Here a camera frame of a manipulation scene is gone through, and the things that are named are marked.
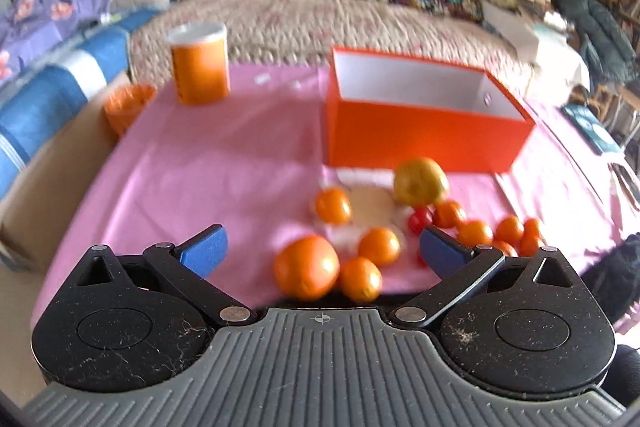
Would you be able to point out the large orange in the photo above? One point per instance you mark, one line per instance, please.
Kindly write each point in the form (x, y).
(306, 269)

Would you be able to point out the red cherry tomato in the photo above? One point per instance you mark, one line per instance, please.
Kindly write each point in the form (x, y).
(419, 219)

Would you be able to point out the pink floral tablecloth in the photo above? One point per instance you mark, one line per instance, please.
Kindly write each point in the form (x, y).
(253, 163)

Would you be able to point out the orange cardboard box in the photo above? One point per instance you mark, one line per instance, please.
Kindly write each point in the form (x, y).
(383, 109)

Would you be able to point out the yellow-green apple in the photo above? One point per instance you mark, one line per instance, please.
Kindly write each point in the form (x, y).
(420, 182)

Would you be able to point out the blue striped blanket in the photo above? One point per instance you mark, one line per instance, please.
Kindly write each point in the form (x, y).
(37, 104)

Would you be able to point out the teal book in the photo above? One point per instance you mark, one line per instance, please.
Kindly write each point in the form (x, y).
(591, 130)

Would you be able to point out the orange cylindrical canister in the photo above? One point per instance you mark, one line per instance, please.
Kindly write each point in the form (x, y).
(200, 64)

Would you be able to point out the purple floral blanket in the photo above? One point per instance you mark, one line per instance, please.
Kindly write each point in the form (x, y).
(30, 28)

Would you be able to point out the small orange bowl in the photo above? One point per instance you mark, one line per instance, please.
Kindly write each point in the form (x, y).
(126, 104)

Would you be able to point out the dark green jacket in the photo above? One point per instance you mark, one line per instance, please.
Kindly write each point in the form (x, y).
(603, 45)

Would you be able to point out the small tangerine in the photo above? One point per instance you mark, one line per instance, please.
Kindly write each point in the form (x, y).
(448, 214)
(532, 239)
(381, 246)
(360, 280)
(332, 206)
(475, 232)
(509, 230)

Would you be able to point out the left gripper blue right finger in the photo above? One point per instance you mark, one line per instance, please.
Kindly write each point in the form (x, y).
(462, 271)

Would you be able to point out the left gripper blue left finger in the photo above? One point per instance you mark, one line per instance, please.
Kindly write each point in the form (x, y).
(182, 271)

